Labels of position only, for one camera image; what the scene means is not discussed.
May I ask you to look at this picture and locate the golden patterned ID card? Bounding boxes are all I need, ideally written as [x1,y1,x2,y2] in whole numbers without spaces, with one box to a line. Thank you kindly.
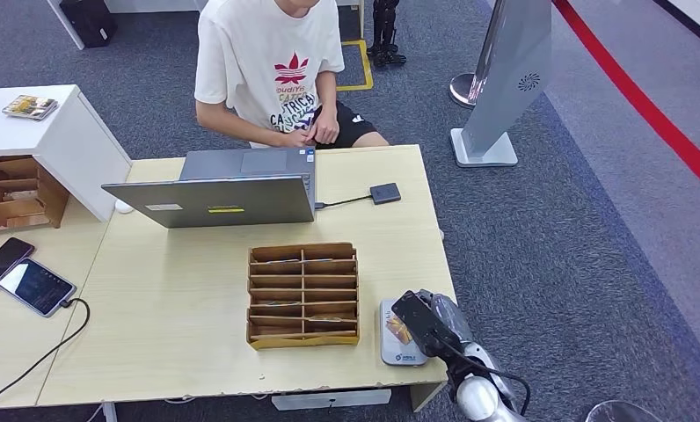
[384,316,415,346]

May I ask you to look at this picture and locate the brown cardboard card organizer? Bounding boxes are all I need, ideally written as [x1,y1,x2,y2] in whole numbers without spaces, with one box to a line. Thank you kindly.
[245,242,361,351]

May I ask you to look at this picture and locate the person's left hand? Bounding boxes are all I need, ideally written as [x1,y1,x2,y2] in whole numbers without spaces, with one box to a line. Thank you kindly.
[313,108,340,145]

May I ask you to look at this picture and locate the white desk leg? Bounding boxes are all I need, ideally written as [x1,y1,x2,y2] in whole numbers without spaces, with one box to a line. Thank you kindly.
[47,0,87,50]

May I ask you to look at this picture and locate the clear glass dome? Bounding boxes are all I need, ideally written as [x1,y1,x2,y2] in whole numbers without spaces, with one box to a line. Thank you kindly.
[584,400,667,422]

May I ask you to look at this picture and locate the person's right hand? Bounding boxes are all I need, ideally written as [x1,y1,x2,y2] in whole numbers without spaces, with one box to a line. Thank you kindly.
[280,129,310,149]

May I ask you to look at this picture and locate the black adapter cable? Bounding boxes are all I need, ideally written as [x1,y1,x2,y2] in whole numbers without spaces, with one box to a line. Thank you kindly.
[315,195,373,210]

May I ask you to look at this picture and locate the grey laptop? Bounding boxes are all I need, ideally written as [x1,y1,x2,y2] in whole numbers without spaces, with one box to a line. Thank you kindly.
[100,146,317,229]

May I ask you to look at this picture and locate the small black adapter box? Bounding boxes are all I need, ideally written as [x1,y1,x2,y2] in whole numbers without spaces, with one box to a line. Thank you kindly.
[369,182,403,206]

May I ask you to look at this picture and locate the brown cardboard shelf organizer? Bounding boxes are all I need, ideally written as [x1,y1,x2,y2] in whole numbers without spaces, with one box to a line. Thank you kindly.
[0,155,70,236]

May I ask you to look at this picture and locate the stack of patterned cards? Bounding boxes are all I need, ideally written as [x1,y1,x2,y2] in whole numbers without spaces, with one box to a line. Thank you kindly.
[1,94,60,121]

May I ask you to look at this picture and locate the white drawer under table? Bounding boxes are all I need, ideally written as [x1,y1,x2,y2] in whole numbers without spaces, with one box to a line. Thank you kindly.
[271,388,392,411]

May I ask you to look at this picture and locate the phone with lit screen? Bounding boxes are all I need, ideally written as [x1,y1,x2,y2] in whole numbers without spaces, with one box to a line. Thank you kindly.
[0,257,78,318]

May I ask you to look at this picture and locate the white card reader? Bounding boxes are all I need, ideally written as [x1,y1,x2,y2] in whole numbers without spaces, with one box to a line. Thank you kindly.
[379,298,430,367]

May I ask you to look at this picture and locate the black robot legs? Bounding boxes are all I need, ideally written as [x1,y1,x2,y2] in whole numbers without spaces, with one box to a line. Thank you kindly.
[366,0,409,67]

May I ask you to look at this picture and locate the black charging cable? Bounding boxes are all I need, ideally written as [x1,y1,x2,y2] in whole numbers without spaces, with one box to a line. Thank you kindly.
[0,296,91,411]

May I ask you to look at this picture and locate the chrome stanchion base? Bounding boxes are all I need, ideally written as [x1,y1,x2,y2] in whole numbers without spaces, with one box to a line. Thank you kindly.
[449,70,479,108]

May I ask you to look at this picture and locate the person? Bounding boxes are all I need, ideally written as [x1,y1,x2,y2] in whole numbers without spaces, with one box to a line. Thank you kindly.
[193,0,390,149]

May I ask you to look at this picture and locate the wooden table side panel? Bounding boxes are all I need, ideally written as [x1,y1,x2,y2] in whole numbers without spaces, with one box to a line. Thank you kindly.
[409,381,449,412]

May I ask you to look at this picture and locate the silver kiosk stand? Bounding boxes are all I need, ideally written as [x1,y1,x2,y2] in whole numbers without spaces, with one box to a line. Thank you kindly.
[449,0,554,169]

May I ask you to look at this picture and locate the red barrier belt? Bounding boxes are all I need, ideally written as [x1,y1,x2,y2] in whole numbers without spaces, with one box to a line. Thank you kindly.
[551,0,700,200]

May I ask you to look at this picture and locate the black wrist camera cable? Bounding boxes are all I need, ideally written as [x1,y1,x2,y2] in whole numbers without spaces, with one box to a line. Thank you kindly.
[434,338,532,416]

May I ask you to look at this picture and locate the white cabinet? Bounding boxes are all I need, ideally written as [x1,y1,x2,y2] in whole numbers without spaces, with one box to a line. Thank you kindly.
[0,84,134,223]

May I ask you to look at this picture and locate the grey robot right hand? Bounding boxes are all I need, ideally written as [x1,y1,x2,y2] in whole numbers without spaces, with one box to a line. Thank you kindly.
[417,289,475,351]

